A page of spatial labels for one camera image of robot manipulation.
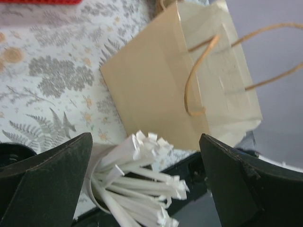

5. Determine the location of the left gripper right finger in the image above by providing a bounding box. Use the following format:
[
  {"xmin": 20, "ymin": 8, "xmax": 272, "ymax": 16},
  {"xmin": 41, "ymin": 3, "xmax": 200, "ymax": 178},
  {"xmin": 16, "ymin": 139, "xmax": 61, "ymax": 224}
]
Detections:
[{"xmin": 199, "ymin": 134, "xmax": 303, "ymax": 227}]

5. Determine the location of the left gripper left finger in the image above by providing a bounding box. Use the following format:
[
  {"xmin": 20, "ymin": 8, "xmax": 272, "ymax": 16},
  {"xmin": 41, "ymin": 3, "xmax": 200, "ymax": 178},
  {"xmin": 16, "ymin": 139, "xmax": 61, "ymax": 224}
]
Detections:
[{"xmin": 0, "ymin": 132, "xmax": 93, "ymax": 227}]

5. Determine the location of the stack of black paper cups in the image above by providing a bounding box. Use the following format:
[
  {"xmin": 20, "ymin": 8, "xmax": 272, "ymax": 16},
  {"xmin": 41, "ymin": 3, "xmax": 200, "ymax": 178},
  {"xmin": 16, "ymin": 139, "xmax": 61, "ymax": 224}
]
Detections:
[{"xmin": 0, "ymin": 142, "xmax": 37, "ymax": 168}]

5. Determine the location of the kraft paper bag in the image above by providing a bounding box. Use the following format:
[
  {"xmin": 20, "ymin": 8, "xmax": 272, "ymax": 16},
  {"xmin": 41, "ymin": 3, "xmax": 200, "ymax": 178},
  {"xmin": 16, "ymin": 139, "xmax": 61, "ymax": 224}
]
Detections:
[{"xmin": 100, "ymin": 0, "xmax": 303, "ymax": 150}]

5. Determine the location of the red plastic shopping basket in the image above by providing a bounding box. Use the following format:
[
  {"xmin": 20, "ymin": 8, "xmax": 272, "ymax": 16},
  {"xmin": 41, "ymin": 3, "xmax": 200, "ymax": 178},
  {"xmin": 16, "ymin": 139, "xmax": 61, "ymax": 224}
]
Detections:
[{"xmin": 0, "ymin": 0, "xmax": 82, "ymax": 5}]

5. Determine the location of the grey cup of straws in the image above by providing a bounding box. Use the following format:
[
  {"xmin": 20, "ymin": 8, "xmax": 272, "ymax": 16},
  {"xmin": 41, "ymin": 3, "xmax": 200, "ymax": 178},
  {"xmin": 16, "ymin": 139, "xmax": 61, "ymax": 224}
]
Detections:
[{"xmin": 82, "ymin": 131, "xmax": 189, "ymax": 227}]

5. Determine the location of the floral table mat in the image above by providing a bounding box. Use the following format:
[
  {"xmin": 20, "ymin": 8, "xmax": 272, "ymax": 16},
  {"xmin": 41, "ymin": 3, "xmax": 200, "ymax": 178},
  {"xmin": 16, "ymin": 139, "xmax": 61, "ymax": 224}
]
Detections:
[{"xmin": 0, "ymin": 0, "xmax": 155, "ymax": 153}]

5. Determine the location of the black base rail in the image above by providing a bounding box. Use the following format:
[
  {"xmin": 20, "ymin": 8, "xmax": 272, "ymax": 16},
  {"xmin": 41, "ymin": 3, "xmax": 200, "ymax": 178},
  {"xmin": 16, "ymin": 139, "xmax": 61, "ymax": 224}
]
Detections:
[{"xmin": 72, "ymin": 150, "xmax": 206, "ymax": 227}]

